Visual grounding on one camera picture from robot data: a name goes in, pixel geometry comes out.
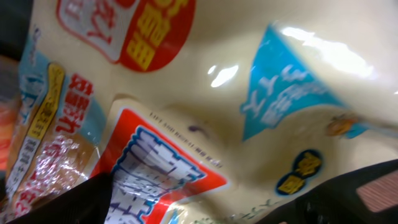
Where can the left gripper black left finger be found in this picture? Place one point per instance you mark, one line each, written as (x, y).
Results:
(87, 203)

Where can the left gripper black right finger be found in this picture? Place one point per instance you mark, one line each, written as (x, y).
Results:
(367, 195)

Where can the small orange juice carton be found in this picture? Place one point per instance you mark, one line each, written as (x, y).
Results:
(9, 113)

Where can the cream snack bag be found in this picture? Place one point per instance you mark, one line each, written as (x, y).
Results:
(202, 111)

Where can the grey plastic shopping basket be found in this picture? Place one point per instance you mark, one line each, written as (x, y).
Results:
(15, 20)

